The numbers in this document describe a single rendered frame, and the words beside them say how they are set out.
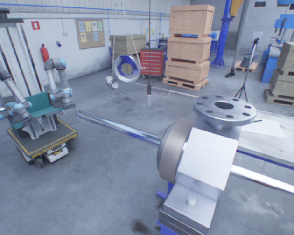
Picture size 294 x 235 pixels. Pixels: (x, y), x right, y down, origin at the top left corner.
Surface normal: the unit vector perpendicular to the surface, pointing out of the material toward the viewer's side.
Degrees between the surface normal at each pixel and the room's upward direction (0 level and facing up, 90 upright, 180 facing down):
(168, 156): 63
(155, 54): 90
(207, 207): 0
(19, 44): 90
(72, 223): 0
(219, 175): 45
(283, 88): 90
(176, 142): 41
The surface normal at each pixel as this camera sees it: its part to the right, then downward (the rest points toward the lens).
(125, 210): 0.00, -0.87
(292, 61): -0.43, 0.45
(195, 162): -0.37, -0.31
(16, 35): 0.77, 0.32
